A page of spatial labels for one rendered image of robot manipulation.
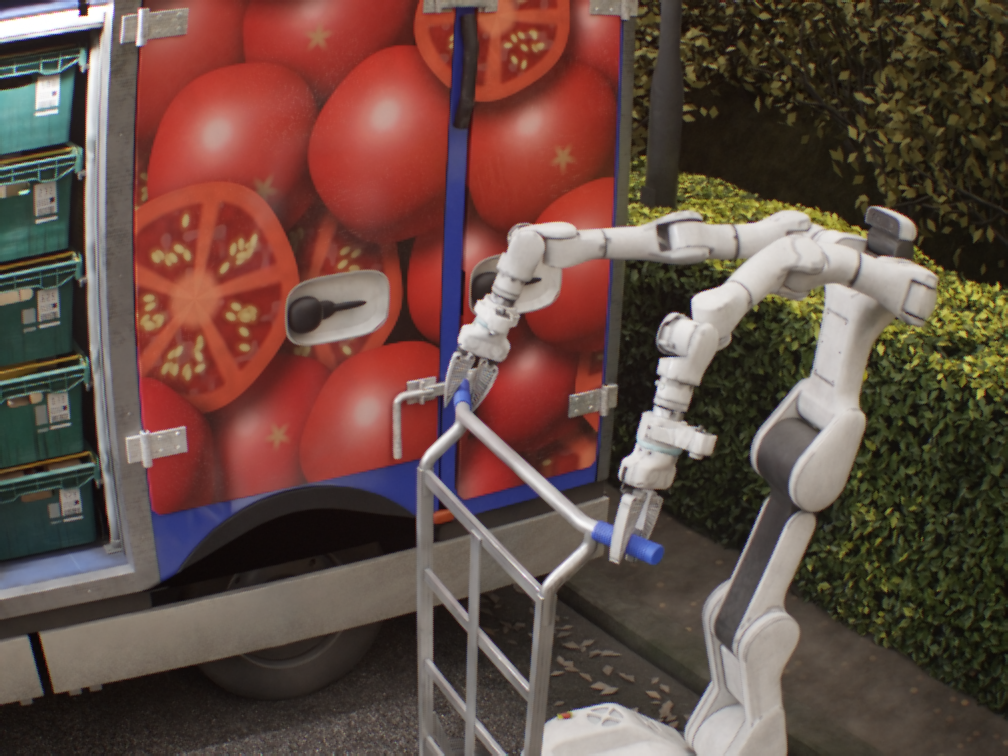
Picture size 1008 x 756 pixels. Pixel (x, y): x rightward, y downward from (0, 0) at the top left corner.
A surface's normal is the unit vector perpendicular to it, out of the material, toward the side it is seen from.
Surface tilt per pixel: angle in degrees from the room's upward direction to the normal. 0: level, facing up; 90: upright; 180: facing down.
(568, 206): 90
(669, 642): 0
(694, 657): 0
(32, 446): 98
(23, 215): 91
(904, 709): 8
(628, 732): 73
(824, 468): 88
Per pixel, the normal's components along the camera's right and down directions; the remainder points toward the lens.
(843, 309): -0.91, -0.03
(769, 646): 0.37, 0.35
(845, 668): -0.07, -0.90
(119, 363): 0.57, 0.32
